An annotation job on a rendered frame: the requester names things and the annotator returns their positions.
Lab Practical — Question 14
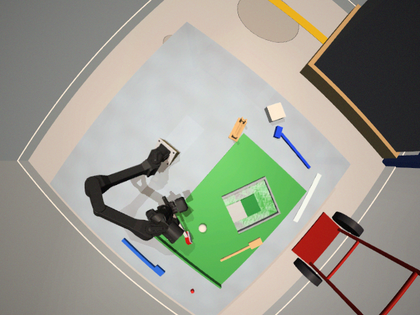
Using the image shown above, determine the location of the white flat bar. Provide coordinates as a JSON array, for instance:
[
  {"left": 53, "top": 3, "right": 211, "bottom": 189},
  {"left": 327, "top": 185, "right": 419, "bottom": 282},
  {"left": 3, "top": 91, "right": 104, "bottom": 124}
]
[{"left": 293, "top": 173, "right": 322, "bottom": 222}]

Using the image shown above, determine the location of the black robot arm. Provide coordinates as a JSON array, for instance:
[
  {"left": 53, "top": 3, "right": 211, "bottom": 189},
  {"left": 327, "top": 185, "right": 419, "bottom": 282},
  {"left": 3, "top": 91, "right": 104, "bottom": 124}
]
[{"left": 85, "top": 143, "right": 184, "bottom": 243}]

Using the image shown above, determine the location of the green flat mat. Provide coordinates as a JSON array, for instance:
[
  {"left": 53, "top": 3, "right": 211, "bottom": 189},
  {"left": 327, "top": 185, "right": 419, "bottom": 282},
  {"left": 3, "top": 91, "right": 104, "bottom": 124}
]
[{"left": 159, "top": 133, "right": 306, "bottom": 285}]

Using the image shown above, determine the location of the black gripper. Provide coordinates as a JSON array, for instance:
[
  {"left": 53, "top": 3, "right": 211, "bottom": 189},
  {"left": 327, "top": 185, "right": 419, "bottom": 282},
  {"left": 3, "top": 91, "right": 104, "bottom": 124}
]
[{"left": 156, "top": 197, "right": 188, "bottom": 221}]

